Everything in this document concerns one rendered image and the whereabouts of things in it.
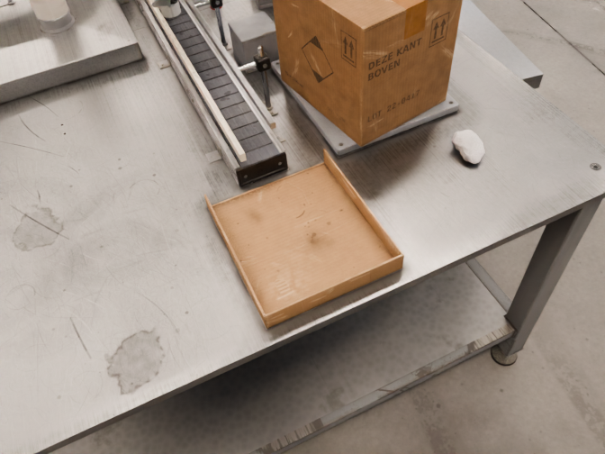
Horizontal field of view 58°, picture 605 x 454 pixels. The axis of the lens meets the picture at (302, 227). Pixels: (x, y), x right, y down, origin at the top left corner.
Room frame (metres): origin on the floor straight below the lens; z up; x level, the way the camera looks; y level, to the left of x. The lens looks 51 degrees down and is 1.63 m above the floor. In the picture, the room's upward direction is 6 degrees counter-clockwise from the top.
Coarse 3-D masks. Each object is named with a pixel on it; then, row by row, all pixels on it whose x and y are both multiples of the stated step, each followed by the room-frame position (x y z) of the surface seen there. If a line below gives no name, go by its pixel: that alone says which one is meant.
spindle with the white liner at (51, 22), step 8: (32, 0) 1.35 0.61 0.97; (40, 0) 1.35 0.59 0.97; (48, 0) 1.35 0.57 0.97; (56, 0) 1.37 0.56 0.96; (64, 0) 1.39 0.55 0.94; (32, 8) 1.37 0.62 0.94; (40, 8) 1.35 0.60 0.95; (48, 8) 1.35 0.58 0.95; (56, 8) 1.36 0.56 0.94; (64, 8) 1.38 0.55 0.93; (40, 16) 1.36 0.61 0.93; (48, 16) 1.35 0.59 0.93; (56, 16) 1.35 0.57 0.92; (64, 16) 1.37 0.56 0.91; (72, 16) 1.41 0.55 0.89; (48, 24) 1.35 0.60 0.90; (56, 24) 1.35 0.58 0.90; (64, 24) 1.36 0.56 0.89; (72, 24) 1.38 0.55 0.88
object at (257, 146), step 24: (144, 0) 1.52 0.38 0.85; (168, 24) 1.33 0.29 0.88; (192, 24) 1.32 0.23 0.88; (192, 48) 1.21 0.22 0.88; (216, 72) 1.10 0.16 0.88; (216, 96) 1.01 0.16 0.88; (240, 96) 1.00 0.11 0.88; (216, 120) 0.93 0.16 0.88; (240, 120) 0.92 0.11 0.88; (240, 144) 0.84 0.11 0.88; (264, 144) 0.83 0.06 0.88
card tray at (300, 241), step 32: (256, 192) 0.75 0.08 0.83; (288, 192) 0.74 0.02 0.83; (320, 192) 0.73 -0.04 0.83; (352, 192) 0.70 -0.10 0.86; (224, 224) 0.67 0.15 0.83; (256, 224) 0.66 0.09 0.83; (288, 224) 0.66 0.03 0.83; (320, 224) 0.65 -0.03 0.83; (352, 224) 0.64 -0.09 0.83; (256, 256) 0.59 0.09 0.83; (288, 256) 0.58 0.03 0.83; (320, 256) 0.57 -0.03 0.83; (352, 256) 0.57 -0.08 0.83; (384, 256) 0.56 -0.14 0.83; (256, 288) 0.52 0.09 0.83; (288, 288) 0.51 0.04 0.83; (320, 288) 0.51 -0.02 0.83; (352, 288) 0.50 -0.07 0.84
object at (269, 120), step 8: (184, 0) 1.31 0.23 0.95; (192, 8) 1.25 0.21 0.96; (200, 16) 1.21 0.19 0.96; (208, 24) 1.17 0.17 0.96; (208, 32) 1.13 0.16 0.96; (216, 40) 1.10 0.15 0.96; (216, 48) 1.09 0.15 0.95; (224, 48) 1.07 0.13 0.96; (224, 56) 1.03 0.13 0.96; (232, 64) 1.00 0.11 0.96; (232, 72) 0.99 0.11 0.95; (240, 72) 0.97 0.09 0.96; (240, 80) 0.94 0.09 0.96; (248, 88) 0.91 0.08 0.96; (256, 96) 0.88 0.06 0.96; (256, 104) 0.86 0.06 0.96; (264, 112) 0.83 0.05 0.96; (272, 120) 0.81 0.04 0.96; (272, 128) 0.80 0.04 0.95
